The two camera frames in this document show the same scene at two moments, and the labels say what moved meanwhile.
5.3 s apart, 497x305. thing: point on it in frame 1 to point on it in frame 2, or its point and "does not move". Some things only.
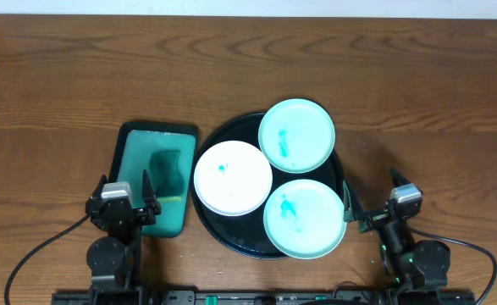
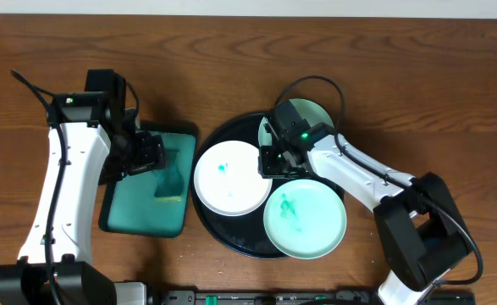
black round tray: [245, 235] does not move
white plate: [233, 178] does not move
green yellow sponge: [168, 181] does not move
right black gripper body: [378, 216] to [269, 162]
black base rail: [265, 297] does not move
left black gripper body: [122, 213] to [147, 153]
